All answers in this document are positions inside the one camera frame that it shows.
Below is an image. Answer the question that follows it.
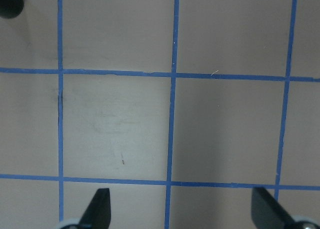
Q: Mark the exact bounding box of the dark glass wine bottle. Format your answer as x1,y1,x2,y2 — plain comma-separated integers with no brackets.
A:
0,0,24,19

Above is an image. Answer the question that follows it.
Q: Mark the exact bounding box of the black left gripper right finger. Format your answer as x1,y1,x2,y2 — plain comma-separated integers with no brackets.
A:
251,187,298,229

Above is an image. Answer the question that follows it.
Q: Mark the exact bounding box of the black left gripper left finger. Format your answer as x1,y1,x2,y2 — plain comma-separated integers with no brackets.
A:
77,188,112,229

